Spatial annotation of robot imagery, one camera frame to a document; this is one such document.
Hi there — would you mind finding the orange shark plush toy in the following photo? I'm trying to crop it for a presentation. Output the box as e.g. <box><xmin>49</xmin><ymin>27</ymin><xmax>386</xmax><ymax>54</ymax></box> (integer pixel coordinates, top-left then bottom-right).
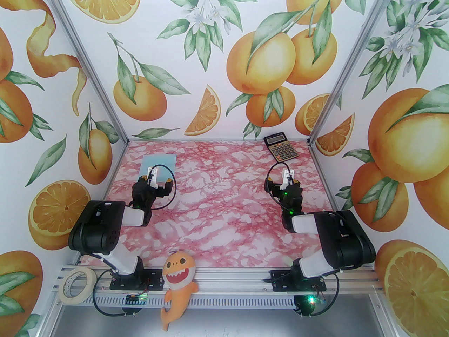
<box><xmin>161</xmin><ymin>251</ymin><xmax>199</xmax><ymax>331</ymax></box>

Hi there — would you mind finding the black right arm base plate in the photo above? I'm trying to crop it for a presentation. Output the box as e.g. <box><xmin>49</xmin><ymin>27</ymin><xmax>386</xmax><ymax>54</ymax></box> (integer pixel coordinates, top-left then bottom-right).
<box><xmin>270</xmin><ymin>270</ymin><xmax>327</xmax><ymax>291</ymax></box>

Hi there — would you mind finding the pink marble table mat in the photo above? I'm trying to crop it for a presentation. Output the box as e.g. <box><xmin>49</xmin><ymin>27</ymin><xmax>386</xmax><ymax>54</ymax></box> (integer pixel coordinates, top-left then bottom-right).
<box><xmin>80</xmin><ymin>141</ymin><xmax>359</xmax><ymax>269</ymax></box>

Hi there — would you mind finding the slotted grey cable tray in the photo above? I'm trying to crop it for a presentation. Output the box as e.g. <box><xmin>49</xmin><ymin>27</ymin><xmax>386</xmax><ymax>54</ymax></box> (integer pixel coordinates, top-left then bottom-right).
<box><xmin>93</xmin><ymin>292</ymin><xmax>299</xmax><ymax>308</ymax></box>

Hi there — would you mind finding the wide aluminium mounting rail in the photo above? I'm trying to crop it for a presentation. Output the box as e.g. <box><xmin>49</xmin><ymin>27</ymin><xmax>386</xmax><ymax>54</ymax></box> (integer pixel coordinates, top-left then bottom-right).
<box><xmin>53</xmin><ymin>264</ymin><xmax>384</xmax><ymax>296</ymax></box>

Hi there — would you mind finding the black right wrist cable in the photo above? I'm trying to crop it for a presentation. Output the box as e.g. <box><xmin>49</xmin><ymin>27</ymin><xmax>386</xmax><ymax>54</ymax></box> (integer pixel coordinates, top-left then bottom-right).
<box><xmin>265</xmin><ymin>165</ymin><xmax>285</xmax><ymax>204</ymax></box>

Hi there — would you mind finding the black brown desk calculator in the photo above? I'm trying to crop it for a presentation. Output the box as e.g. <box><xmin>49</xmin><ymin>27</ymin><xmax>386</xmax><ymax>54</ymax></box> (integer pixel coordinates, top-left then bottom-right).
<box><xmin>263</xmin><ymin>134</ymin><xmax>300</xmax><ymax>163</ymax></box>

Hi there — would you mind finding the thin aluminium frame rail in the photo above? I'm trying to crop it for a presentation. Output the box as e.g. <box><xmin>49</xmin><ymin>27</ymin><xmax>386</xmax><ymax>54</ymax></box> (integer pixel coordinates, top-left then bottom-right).
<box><xmin>126</xmin><ymin>139</ymin><xmax>311</xmax><ymax>144</ymax></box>

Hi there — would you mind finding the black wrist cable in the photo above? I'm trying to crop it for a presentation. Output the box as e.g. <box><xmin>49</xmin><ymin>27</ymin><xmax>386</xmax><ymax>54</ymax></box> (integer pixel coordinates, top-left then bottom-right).
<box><xmin>265</xmin><ymin>165</ymin><xmax>285</xmax><ymax>204</ymax></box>
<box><xmin>153</xmin><ymin>165</ymin><xmax>177</xmax><ymax>210</ymax></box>

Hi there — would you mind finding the light blue paper sheet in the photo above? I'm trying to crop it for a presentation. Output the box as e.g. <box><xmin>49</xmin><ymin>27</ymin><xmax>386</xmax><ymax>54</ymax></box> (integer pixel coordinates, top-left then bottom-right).
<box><xmin>140</xmin><ymin>155</ymin><xmax>176</xmax><ymax>183</ymax></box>

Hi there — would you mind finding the black base cable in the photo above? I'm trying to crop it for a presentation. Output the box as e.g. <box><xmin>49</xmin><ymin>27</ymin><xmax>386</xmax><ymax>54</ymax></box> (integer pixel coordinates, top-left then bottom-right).
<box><xmin>298</xmin><ymin>271</ymin><xmax>338</xmax><ymax>318</ymax></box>
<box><xmin>92</xmin><ymin>269</ymin><xmax>148</xmax><ymax>318</ymax></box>

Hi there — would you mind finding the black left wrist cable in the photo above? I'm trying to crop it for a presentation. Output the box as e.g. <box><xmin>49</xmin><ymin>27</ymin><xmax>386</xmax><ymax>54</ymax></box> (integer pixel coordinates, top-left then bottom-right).
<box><xmin>153</xmin><ymin>165</ymin><xmax>177</xmax><ymax>210</ymax></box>

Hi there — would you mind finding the black left base cable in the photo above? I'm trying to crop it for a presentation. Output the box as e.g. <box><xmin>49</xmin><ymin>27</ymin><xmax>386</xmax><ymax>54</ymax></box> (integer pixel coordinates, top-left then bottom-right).
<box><xmin>92</xmin><ymin>269</ymin><xmax>148</xmax><ymax>318</ymax></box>

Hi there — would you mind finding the cream masking tape roll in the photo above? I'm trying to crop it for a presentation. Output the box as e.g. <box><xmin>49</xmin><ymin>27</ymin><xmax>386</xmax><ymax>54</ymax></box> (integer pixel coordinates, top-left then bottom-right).
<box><xmin>58</xmin><ymin>268</ymin><xmax>97</xmax><ymax>303</ymax></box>

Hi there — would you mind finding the circuit board with green light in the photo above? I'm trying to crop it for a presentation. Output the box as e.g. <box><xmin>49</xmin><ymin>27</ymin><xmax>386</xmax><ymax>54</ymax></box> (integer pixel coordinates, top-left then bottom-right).
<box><xmin>302</xmin><ymin>293</ymin><xmax>327</xmax><ymax>308</ymax></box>

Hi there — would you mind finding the black right base cable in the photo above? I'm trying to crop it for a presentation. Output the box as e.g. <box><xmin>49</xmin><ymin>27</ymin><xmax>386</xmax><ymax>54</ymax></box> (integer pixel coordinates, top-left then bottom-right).
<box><xmin>298</xmin><ymin>271</ymin><xmax>338</xmax><ymax>318</ymax></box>

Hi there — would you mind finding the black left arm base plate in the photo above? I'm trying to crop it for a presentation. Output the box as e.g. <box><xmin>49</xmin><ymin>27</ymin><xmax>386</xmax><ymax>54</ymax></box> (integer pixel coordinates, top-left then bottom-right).
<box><xmin>110</xmin><ymin>265</ymin><xmax>164</xmax><ymax>290</ymax></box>

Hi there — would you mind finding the aluminium frame post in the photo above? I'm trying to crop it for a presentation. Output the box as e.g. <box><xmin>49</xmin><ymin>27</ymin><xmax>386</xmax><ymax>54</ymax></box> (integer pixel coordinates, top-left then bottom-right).
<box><xmin>306</xmin><ymin>0</ymin><xmax>401</xmax><ymax>147</ymax></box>
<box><xmin>38</xmin><ymin>0</ymin><xmax>129</xmax><ymax>147</ymax></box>

